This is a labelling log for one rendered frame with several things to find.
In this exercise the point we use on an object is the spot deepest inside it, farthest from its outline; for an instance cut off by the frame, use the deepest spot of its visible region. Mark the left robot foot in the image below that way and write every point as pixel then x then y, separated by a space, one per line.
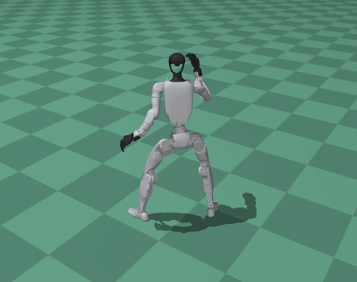
pixel 143 216

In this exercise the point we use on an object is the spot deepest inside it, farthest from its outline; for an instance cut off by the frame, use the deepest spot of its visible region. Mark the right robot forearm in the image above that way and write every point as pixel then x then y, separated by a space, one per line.
pixel 197 77

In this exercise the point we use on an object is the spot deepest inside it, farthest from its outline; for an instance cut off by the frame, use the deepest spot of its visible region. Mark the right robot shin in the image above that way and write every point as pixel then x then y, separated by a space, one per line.
pixel 207 183

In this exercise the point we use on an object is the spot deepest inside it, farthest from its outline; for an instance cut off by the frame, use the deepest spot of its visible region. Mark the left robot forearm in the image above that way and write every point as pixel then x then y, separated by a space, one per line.
pixel 148 122

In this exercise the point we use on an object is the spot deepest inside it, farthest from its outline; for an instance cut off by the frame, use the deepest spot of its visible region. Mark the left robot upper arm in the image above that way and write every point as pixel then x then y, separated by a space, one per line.
pixel 156 98

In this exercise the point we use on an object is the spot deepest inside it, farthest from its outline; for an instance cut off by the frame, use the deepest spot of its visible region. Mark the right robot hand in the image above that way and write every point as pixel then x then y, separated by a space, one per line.
pixel 195 63

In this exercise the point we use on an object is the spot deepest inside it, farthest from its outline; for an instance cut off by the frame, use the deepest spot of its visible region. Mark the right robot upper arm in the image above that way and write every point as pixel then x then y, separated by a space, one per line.
pixel 199 88

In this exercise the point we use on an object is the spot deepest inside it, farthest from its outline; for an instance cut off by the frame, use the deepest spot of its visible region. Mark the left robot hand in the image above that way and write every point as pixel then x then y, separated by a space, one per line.
pixel 127 140

